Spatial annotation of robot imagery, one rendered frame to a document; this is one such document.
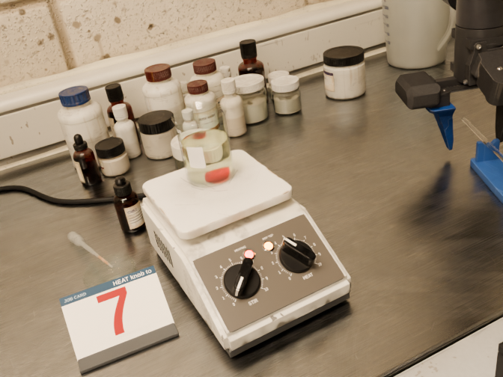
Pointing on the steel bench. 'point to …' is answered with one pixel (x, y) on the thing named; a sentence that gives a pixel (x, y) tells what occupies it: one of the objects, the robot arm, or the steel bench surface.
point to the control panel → (267, 273)
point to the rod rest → (489, 167)
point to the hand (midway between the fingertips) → (475, 120)
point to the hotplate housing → (191, 276)
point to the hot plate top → (215, 197)
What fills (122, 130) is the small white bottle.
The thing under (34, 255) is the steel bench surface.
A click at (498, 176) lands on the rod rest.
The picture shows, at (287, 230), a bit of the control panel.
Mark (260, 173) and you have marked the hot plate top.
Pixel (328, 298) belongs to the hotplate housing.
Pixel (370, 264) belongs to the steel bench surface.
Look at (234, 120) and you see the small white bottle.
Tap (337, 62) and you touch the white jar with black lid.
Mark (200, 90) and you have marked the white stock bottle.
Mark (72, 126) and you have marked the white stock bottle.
